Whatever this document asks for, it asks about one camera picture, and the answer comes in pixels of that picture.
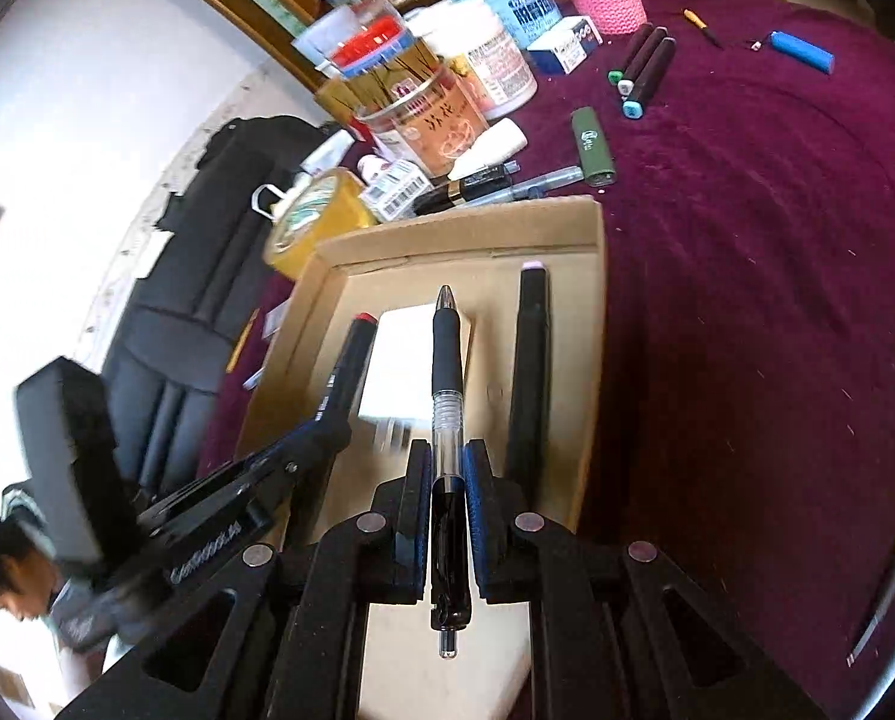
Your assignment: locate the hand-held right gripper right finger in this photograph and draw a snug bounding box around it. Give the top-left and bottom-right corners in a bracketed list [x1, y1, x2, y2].
[463, 439, 831, 720]

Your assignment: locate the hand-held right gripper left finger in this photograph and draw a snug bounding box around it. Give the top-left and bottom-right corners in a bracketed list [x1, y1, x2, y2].
[57, 439, 429, 720]

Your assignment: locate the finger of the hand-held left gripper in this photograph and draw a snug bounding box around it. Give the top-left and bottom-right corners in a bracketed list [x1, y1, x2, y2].
[252, 397, 354, 482]

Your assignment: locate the black marker red cap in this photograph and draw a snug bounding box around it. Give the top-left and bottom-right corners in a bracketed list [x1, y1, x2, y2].
[308, 311, 379, 428]

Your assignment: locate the white adapter box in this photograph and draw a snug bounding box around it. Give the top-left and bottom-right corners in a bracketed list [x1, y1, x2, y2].
[357, 304, 474, 451]

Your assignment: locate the black gel pen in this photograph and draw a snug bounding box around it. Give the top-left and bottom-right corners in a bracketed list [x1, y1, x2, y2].
[426, 285, 472, 659]

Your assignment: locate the black marker pink cap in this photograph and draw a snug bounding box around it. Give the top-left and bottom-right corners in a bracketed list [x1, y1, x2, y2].
[503, 259, 553, 481]

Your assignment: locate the cardboard box tray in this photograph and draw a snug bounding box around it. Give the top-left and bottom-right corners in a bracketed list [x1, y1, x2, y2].
[233, 195, 606, 720]

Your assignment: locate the yellow pencil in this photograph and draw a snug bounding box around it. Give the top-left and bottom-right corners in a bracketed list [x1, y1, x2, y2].
[226, 307, 261, 376]

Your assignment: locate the black backpack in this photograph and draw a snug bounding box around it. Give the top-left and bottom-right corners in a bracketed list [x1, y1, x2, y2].
[102, 300, 231, 496]

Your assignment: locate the yellow tape roll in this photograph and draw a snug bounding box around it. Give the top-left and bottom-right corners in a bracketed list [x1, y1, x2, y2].
[263, 169, 381, 278]

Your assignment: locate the white plastic hook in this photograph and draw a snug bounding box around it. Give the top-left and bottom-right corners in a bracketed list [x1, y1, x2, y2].
[250, 184, 291, 222]

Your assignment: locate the white barcode label packet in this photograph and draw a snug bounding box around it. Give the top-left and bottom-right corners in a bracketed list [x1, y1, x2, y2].
[357, 157, 433, 222]

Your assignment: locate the white squeeze bottle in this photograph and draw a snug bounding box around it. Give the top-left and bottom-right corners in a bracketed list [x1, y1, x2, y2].
[297, 127, 358, 177]

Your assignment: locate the black gold cosmetic tube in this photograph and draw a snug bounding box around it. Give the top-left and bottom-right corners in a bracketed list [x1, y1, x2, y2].
[413, 165, 519, 215]

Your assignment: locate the clear jar orange label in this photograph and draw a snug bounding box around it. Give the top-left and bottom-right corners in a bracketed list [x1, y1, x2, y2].
[353, 64, 489, 177]

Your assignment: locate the grey pen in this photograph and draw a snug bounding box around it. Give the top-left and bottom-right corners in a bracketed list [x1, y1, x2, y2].
[507, 165, 587, 203]

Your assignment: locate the white tube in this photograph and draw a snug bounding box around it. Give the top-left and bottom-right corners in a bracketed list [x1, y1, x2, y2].
[447, 120, 529, 177]

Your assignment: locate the bundle of brown sticks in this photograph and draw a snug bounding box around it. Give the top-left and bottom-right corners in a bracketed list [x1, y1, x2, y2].
[316, 45, 441, 128]

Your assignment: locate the maroon velvet tablecloth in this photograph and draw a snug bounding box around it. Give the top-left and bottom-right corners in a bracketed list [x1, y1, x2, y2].
[196, 0, 895, 720]

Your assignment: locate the green lighter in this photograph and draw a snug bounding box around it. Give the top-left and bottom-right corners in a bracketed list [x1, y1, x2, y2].
[569, 106, 619, 188]

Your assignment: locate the red lid container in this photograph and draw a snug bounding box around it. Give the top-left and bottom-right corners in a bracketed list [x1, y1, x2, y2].
[331, 19, 411, 76]

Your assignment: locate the clear plastic cup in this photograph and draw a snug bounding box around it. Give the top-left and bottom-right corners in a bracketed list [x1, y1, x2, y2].
[291, 4, 373, 68]

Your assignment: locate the white plastic jar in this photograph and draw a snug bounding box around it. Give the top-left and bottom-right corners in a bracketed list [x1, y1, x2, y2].
[406, 0, 538, 121]

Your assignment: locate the blue white small box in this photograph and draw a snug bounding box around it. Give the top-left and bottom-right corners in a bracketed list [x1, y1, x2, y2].
[526, 15, 602, 76]

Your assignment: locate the black rectangular case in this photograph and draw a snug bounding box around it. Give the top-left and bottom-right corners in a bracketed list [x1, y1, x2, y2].
[616, 26, 666, 98]

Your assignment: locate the black marker green cap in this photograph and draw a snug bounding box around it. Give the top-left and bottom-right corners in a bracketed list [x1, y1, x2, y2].
[606, 22, 654, 87]

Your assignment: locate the blue lighter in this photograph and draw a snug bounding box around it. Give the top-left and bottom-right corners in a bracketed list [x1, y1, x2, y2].
[768, 30, 836, 76]

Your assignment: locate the orange handle knife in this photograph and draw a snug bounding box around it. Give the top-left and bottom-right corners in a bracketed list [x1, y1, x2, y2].
[682, 9, 726, 50]

